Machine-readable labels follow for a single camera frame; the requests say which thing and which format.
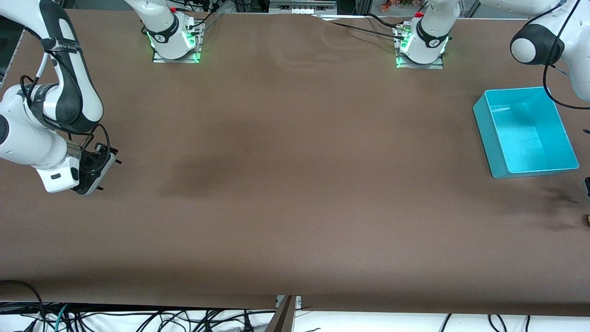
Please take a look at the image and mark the dark diagonal bar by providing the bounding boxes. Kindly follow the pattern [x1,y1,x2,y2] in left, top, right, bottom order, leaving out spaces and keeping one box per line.
[264,296,295,332]

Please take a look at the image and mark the brown table cover mat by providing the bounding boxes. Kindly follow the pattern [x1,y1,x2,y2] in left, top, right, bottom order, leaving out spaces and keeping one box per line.
[0,8,590,319]

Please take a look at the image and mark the teal floor cable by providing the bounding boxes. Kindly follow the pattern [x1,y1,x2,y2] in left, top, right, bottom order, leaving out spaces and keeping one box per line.
[54,303,71,332]

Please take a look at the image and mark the metal table edge bracket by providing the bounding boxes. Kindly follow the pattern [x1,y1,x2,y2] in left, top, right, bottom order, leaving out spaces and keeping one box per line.
[275,295,303,310]

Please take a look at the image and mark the thick black looped cable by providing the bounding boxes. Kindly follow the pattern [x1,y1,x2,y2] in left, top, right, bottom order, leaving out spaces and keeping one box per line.
[0,279,45,320]

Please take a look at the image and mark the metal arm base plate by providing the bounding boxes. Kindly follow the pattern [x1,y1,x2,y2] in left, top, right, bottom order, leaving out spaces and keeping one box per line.
[395,54,445,70]
[152,46,202,64]

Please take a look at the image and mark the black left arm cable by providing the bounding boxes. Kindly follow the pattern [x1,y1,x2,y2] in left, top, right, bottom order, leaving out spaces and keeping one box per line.
[543,0,590,111]

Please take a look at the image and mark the black cable on table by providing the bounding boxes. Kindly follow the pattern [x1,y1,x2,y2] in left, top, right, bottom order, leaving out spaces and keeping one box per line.
[323,18,407,41]
[366,13,401,29]

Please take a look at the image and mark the teal plastic bin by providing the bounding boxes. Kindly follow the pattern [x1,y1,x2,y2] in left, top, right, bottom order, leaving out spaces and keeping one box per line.
[473,86,580,179]

